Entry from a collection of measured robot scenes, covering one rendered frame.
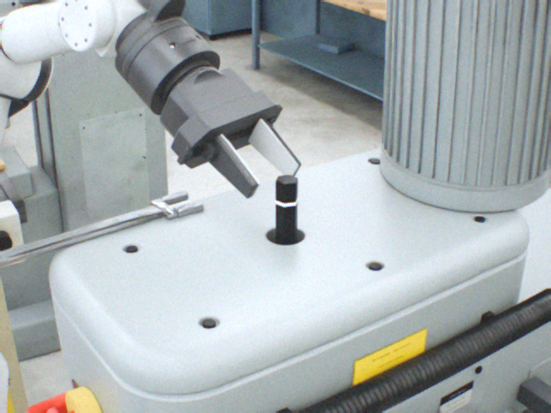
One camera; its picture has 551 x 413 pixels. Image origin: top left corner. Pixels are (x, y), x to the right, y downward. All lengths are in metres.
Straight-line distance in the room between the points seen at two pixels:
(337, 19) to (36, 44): 6.69
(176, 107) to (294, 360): 0.26
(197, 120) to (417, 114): 0.23
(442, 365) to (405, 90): 0.28
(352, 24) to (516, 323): 6.66
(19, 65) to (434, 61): 0.53
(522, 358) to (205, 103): 0.50
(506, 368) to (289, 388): 0.37
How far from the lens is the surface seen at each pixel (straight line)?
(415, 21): 0.84
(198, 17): 8.38
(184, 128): 0.78
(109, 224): 0.84
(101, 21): 0.86
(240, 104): 0.82
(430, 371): 0.79
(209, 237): 0.82
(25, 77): 1.10
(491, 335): 0.85
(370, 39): 7.29
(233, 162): 0.78
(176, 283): 0.75
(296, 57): 6.98
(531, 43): 0.84
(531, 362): 1.06
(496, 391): 1.03
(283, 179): 0.79
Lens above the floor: 2.29
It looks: 27 degrees down
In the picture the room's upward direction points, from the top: straight up
